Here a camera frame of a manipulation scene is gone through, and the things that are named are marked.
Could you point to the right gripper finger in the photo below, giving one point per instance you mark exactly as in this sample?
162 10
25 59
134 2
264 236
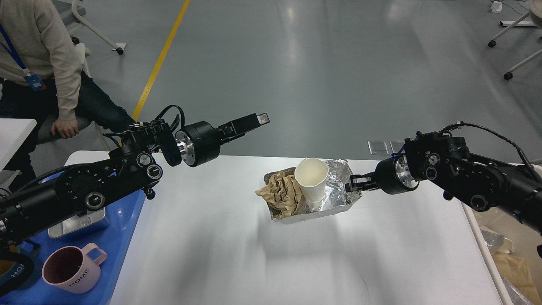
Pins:
368 177
354 186

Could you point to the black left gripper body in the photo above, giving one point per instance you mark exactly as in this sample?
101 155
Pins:
201 143

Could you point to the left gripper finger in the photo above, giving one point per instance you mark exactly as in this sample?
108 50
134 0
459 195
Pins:
229 134
249 122

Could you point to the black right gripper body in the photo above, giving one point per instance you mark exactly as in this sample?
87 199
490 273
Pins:
393 176

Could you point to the aluminium foil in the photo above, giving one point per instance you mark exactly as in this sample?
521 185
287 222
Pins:
336 198

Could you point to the white paper cup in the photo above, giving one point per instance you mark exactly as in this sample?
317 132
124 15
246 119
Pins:
311 174

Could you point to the brown paper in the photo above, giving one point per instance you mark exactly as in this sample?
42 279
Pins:
283 194

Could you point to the metal rectangular tin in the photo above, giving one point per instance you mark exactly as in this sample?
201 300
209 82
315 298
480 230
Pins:
78 226

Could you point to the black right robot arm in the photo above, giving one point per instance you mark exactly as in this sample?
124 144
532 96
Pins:
445 160

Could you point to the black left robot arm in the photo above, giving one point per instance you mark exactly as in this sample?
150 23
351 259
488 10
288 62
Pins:
81 188

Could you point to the person's hand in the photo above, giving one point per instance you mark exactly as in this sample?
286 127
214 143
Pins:
65 129

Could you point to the floor socket plate right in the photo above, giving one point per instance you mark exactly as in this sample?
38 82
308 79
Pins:
396 147

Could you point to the floor socket plate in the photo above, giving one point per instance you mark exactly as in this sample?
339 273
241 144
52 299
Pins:
396 147
378 148

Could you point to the floor socket plate left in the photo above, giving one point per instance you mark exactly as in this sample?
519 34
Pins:
378 148

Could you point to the blue plastic tray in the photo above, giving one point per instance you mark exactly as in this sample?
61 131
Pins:
113 239

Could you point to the beige waste bin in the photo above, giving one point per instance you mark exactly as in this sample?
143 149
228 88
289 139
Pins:
509 250

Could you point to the person in beige sweater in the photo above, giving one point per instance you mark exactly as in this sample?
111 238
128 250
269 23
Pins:
41 76

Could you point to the white side table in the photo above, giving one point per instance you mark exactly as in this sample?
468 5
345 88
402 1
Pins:
13 133

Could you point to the dark blue mug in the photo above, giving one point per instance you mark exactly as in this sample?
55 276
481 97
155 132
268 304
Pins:
11 270

